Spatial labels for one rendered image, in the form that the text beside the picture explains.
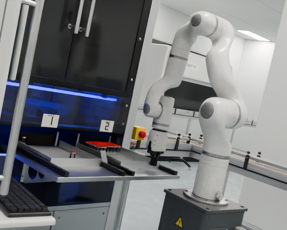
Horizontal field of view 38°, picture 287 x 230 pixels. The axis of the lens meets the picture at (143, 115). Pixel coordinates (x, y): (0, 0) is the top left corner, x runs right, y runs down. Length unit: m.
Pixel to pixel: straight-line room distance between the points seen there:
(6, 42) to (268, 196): 2.50
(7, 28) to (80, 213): 1.27
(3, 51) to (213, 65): 0.90
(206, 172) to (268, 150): 1.60
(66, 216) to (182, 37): 1.05
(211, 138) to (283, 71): 1.68
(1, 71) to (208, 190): 0.95
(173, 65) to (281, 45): 1.55
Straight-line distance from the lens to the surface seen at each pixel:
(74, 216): 2.19
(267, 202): 3.27
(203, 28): 1.76
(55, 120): 1.95
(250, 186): 3.33
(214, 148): 1.68
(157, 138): 1.93
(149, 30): 2.24
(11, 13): 1.17
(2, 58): 1.17
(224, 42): 1.81
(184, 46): 1.90
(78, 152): 1.95
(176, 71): 1.90
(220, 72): 1.72
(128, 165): 1.89
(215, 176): 1.70
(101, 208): 2.29
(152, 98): 1.86
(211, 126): 1.63
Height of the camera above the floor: 1.28
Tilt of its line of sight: 4 degrees down
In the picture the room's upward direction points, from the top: 12 degrees clockwise
